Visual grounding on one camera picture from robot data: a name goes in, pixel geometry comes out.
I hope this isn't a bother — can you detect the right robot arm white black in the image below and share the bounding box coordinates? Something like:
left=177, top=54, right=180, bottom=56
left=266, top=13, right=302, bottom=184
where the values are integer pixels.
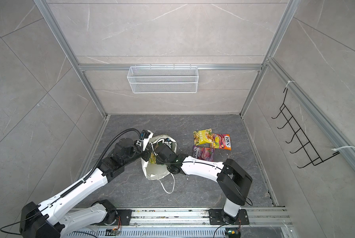
left=154, top=144, right=253, bottom=224

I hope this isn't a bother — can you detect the floral paper gift bag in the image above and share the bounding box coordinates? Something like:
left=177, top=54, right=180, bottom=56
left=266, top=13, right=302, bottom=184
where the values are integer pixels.
left=141, top=134, right=177, bottom=194

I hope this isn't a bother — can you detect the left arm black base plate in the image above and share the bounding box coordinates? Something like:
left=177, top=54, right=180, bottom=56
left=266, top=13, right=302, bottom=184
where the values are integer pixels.
left=95, top=209, right=133, bottom=226

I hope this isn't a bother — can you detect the black wire hook rack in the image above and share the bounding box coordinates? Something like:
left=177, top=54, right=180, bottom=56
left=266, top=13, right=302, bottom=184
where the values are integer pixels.
left=271, top=88, right=340, bottom=169

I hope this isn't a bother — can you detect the purple snack packet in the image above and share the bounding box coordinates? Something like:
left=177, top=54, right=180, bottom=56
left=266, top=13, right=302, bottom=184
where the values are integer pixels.
left=192, top=146, right=215, bottom=162

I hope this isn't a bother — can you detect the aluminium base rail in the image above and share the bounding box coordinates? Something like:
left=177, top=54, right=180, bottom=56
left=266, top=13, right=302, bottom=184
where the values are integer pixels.
left=67, top=207, right=298, bottom=238

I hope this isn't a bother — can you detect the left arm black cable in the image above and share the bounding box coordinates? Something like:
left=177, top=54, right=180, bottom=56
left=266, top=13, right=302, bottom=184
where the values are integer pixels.
left=0, top=128, right=142, bottom=236

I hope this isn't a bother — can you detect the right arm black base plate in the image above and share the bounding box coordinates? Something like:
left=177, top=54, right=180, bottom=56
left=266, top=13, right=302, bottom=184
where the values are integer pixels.
left=208, top=209, right=250, bottom=225

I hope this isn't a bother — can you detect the yellow green snack packet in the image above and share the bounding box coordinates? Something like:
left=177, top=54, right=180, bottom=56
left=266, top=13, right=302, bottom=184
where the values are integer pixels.
left=193, top=129, right=213, bottom=146

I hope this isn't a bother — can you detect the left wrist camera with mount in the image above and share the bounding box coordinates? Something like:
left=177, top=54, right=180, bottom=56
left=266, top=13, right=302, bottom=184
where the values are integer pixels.
left=136, top=130, right=154, bottom=152

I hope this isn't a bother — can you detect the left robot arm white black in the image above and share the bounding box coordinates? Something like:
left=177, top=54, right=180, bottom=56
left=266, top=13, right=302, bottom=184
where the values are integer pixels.
left=19, top=138, right=150, bottom=238

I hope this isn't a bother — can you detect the orange pink Fox's candy packet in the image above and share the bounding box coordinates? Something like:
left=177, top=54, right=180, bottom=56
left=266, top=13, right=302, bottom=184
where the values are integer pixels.
left=210, top=134, right=232, bottom=150

